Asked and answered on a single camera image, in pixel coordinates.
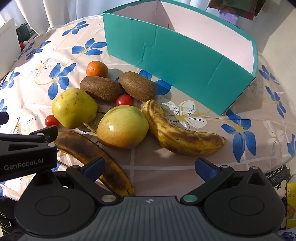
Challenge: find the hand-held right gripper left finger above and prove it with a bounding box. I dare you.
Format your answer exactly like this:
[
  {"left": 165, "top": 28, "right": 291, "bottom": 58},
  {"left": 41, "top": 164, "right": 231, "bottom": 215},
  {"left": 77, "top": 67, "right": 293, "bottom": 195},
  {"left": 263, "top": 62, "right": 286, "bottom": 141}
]
[{"left": 66, "top": 157, "right": 117, "bottom": 205}]

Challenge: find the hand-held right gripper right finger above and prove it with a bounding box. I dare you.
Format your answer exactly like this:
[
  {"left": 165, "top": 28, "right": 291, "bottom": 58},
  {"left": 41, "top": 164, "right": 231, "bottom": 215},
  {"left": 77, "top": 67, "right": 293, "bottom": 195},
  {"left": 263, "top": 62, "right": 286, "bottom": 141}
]
[{"left": 181, "top": 157, "right": 266, "bottom": 205}]

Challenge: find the dark brown banana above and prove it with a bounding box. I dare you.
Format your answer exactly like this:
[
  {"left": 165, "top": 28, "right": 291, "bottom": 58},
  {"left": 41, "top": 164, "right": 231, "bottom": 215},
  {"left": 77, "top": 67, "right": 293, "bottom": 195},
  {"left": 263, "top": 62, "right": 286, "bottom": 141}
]
[{"left": 54, "top": 130, "right": 136, "bottom": 196}]

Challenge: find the red cherry tomato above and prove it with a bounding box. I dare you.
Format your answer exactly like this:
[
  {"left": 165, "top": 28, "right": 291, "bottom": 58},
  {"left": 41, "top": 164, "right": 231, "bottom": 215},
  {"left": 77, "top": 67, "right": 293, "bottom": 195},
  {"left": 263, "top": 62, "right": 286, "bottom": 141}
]
[
  {"left": 115, "top": 94, "right": 133, "bottom": 107},
  {"left": 45, "top": 115, "right": 59, "bottom": 127}
]

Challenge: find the yellow spotted banana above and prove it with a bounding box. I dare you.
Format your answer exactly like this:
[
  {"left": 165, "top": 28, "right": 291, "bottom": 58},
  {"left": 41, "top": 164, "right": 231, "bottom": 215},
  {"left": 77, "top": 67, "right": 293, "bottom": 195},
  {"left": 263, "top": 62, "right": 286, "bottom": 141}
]
[{"left": 142, "top": 99, "right": 227, "bottom": 156}]

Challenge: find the yellow-green pear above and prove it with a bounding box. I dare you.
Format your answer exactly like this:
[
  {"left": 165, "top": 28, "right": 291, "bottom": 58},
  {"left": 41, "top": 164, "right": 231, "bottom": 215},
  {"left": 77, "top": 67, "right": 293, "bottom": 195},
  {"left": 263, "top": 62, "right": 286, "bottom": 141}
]
[
  {"left": 97, "top": 105, "right": 149, "bottom": 149},
  {"left": 51, "top": 88, "right": 99, "bottom": 134}
]

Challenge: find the brown kiwi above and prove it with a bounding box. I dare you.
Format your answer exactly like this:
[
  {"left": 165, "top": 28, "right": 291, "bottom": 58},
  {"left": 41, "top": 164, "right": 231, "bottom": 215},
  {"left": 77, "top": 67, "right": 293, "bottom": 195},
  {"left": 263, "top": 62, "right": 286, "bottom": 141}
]
[
  {"left": 80, "top": 76, "right": 121, "bottom": 102},
  {"left": 118, "top": 71, "right": 157, "bottom": 102}
]

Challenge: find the tangerine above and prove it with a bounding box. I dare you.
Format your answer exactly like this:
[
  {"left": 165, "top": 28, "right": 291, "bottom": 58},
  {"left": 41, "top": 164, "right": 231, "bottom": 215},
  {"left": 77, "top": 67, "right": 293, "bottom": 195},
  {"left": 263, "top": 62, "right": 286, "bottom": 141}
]
[{"left": 86, "top": 61, "right": 108, "bottom": 78}]

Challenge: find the teal cardboard box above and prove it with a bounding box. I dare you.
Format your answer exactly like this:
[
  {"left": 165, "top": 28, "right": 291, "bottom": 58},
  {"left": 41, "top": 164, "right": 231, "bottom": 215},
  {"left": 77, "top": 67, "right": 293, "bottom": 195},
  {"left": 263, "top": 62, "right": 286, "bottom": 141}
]
[{"left": 102, "top": 0, "right": 259, "bottom": 116}]

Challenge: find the white flat box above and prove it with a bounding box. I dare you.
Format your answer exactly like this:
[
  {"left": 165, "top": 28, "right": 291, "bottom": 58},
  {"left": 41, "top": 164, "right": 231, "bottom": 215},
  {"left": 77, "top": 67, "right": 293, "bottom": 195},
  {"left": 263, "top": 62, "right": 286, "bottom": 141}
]
[{"left": 0, "top": 19, "right": 22, "bottom": 79}]

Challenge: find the black printed packet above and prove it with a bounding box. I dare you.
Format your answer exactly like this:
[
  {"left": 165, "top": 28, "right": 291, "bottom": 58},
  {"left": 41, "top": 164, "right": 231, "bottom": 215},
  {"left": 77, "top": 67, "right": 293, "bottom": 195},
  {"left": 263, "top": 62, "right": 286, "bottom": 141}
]
[{"left": 265, "top": 166, "right": 292, "bottom": 209}]

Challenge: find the yellow box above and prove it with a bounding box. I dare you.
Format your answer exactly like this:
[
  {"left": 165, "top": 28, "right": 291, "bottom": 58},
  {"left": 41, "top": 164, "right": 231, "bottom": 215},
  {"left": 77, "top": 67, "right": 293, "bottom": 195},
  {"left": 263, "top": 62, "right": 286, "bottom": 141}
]
[{"left": 285, "top": 183, "right": 296, "bottom": 230}]

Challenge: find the white curtain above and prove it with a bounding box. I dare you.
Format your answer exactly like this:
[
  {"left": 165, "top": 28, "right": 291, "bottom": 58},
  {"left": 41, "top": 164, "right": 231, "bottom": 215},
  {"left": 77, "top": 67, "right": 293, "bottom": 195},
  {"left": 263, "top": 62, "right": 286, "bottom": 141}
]
[{"left": 0, "top": 0, "right": 160, "bottom": 35}]

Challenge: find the purple box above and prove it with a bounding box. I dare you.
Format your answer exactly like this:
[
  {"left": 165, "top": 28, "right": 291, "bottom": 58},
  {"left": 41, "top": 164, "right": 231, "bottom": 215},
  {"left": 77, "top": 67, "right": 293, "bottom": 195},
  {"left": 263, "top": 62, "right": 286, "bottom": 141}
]
[{"left": 220, "top": 11, "right": 238, "bottom": 26}]

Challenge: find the red paper bag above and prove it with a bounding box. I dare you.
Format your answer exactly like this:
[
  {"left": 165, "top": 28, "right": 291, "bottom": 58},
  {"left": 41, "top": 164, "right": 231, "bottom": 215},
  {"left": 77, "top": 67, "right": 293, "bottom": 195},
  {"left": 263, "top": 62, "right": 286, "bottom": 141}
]
[{"left": 238, "top": 8, "right": 258, "bottom": 21}]

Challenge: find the dark green paper bag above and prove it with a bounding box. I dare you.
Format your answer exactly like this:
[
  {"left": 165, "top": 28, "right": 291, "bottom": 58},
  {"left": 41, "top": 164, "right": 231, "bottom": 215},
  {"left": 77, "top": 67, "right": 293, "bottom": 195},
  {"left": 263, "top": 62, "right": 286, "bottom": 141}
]
[{"left": 208, "top": 0, "right": 252, "bottom": 12}]

